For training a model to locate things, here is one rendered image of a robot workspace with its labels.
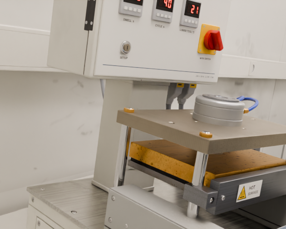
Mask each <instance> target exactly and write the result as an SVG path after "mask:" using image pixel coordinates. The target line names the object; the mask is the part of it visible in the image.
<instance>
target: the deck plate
mask: <svg viewBox="0 0 286 229"><path fill-rule="evenodd" d="M92 180H93V177H92V178H86V179H78V180H71V181H65V182H58V183H51V184H43V185H36V186H30V187H27V191H28V192H29V193H31V194H32V195H33V196H35V197H36V198H38V199H40V200H41V201H43V202H44V203H46V204H47V205H48V206H50V207H51V208H53V209H54V210H56V211H57V212H59V213H60V214H62V215H63V216H65V217H66V218H68V219H69V220H71V221H72V222H74V223H75V224H77V225H78V226H79V227H81V228H83V229H104V222H105V215H106V208H107V201H108V192H106V191H105V190H103V189H101V188H99V187H97V186H95V185H94V184H92V183H91V182H92ZM153 186H154V190H151V191H149V192H150V193H152V194H154V195H156V196H158V197H160V198H162V199H165V200H167V201H169V202H171V203H173V204H175V205H177V206H179V207H181V208H183V209H185V210H187V206H188V201H187V200H185V199H183V192H184V190H181V189H179V188H177V187H175V186H172V185H170V184H168V183H166V182H163V181H161V180H159V179H157V178H154V183H153ZM198 216H199V217H201V218H203V219H206V220H208V221H210V222H212V223H214V224H216V225H218V226H220V227H222V228H224V229H271V228H268V227H266V226H264V225H262V224H260V223H258V222H255V221H253V220H251V219H248V218H246V217H244V216H242V215H240V214H237V213H235V212H233V211H231V210H230V211H227V212H224V213H221V214H217V215H213V214H211V213H209V212H207V211H206V209H204V208H202V207H200V208H199V213H198Z"/></svg>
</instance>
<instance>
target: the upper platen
mask: <svg viewBox="0 0 286 229"><path fill-rule="evenodd" d="M196 154H197V151H196V150H193V149H190V148H187V147H184V146H182V145H179V144H176V143H173V142H171V141H168V140H165V139H157V140H146V141H134V142H131V145H130V152H129V157H131V159H129V160H128V166H130V167H132V168H135V169H137V170H139V171H141V172H144V173H146V174H148V175H150V176H152V177H155V178H157V179H159V180H161V181H163V182H166V183H168V184H170V185H172V186H175V187H177V188H179V189H181V190H184V187H185V184H186V183H191V182H192V176H193V171H194V165H195V159H196ZM283 165H286V160H284V159H281V158H278V157H275V156H272V155H269V154H265V153H262V152H259V151H256V150H253V149H246V150H239V151H232V152H224V153H217V154H209V156H208V161H207V168H206V173H205V179H204V184H203V185H205V186H207V187H210V183H211V180H212V179H217V178H221V177H226V176H231V175H236V174H243V173H247V172H252V171H257V170H262V169H268V168H273V167H278V166H283Z"/></svg>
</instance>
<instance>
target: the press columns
mask: <svg viewBox="0 0 286 229"><path fill-rule="evenodd" d="M131 129H132V128H131V127H128V126H126V125H123V124H122V127H121V134H120V140H119V147H118V156H117V163H116V170H115V177H114V184H113V187H118V186H123V184H124V178H125V171H126V165H127V158H128V149H129V142H130V136H131ZM208 156H209V155H208V154H204V153H201V152H198V151H197V154H196V159H195V165H194V171H193V176H192V185H193V186H196V187H203V184H204V179H205V173H206V168H207V161H208ZM199 208H200V206H197V205H195V204H193V203H191V202H188V206H187V213H186V216H187V217H188V218H191V219H197V218H198V213H199Z"/></svg>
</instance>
